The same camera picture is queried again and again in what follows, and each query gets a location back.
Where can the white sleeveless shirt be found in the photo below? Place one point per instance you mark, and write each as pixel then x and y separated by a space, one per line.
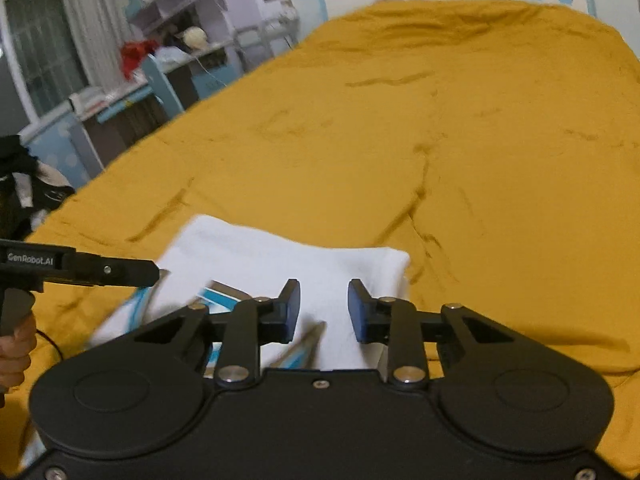
pixel 250 255

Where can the red cloth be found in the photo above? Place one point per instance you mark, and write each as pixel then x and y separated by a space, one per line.
pixel 137 55

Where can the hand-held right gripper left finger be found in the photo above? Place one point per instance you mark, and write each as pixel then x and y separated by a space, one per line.
pixel 290 310

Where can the person's left hand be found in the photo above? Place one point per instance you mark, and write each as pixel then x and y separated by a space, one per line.
pixel 15 355

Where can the grey curtain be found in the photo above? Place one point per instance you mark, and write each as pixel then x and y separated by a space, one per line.
pixel 95 15

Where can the blue cloud-print cabinet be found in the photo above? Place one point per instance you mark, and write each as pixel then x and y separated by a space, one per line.
pixel 60 150

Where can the blue wooden chair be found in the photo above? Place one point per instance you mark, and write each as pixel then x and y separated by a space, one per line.
pixel 162 87

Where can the pile of dark clothes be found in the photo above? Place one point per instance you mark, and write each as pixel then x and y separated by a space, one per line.
pixel 25 185

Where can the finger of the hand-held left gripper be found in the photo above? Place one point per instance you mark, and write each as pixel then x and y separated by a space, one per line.
pixel 120 271

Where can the mustard yellow blanket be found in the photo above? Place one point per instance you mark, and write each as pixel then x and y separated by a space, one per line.
pixel 450 160

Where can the window with white frame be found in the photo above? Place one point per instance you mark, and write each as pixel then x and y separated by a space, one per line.
pixel 40 50

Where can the cream round ball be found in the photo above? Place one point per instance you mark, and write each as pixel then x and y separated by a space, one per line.
pixel 194 37

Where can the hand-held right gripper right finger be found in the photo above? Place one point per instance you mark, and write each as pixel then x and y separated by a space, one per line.
pixel 357 310

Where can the desk with blue edge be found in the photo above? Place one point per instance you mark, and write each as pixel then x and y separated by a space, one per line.
pixel 135 105

